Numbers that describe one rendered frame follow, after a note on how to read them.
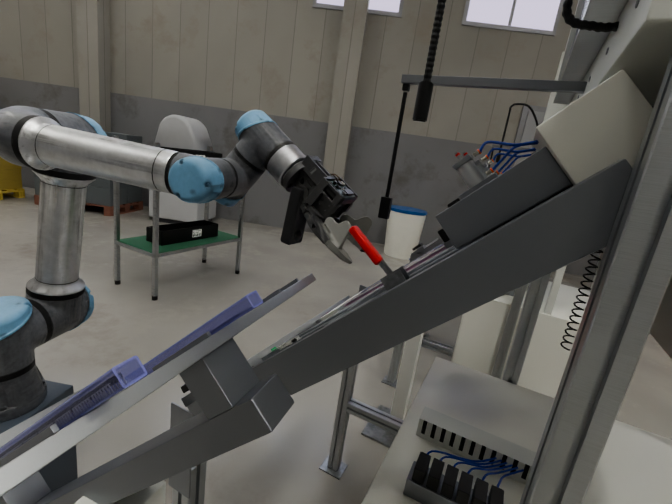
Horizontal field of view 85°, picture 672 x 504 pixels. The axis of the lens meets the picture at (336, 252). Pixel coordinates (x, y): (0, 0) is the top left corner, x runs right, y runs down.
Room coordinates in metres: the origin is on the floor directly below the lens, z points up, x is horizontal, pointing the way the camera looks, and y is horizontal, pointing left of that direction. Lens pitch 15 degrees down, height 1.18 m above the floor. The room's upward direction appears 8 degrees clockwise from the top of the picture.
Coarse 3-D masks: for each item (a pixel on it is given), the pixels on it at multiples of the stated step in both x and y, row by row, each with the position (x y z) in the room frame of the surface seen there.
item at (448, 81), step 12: (444, 84) 0.73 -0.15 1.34; (456, 84) 0.73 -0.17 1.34; (468, 84) 0.72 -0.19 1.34; (480, 84) 0.71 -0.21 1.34; (492, 84) 0.70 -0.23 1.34; (504, 84) 0.69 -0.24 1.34; (516, 84) 0.68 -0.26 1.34; (528, 84) 0.68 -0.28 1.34; (540, 84) 0.67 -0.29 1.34; (552, 84) 0.66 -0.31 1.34; (564, 84) 0.65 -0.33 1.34; (576, 84) 0.65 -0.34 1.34
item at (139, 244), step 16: (208, 208) 3.40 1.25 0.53; (240, 208) 3.21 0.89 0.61; (240, 224) 3.21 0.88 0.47; (128, 240) 2.64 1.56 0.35; (144, 240) 2.70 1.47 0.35; (192, 240) 2.89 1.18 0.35; (208, 240) 2.96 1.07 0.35; (224, 240) 3.03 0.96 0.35; (240, 240) 3.21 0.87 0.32; (160, 256) 2.46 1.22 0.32; (240, 256) 3.23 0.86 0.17
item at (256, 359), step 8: (336, 304) 1.08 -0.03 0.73; (312, 320) 0.94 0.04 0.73; (296, 328) 0.88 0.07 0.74; (304, 328) 0.90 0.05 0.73; (288, 336) 0.83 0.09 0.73; (272, 344) 0.78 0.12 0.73; (280, 344) 0.80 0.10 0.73; (264, 352) 0.75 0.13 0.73; (248, 360) 0.70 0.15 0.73; (256, 360) 0.72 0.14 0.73
